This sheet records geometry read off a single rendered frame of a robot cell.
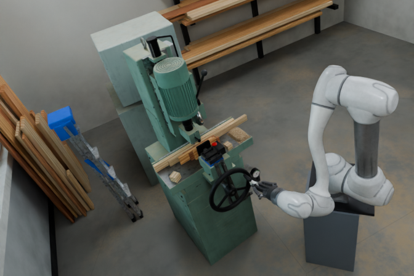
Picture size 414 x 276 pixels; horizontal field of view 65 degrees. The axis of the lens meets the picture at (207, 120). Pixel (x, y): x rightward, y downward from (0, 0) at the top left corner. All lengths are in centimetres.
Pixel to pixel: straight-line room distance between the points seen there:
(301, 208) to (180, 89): 82
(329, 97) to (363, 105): 14
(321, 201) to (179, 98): 86
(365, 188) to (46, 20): 331
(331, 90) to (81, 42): 306
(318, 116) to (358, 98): 19
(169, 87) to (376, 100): 94
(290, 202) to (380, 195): 49
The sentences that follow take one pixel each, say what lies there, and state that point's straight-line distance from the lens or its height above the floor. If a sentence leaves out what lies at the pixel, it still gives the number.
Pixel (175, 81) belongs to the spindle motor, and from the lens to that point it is 167.
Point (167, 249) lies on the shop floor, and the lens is 277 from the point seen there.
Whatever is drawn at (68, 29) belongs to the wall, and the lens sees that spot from 394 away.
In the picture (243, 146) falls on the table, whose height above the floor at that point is 87.
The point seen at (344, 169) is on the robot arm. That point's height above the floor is 85.
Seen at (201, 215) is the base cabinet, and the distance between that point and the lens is 216.
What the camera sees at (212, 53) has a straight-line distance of 391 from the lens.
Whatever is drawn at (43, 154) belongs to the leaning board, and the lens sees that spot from 294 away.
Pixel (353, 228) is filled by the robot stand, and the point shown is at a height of 48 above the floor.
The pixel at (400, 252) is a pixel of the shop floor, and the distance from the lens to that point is 267.
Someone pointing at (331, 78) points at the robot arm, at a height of 145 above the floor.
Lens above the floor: 223
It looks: 36 degrees down
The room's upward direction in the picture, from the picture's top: 15 degrees counter-clockwise
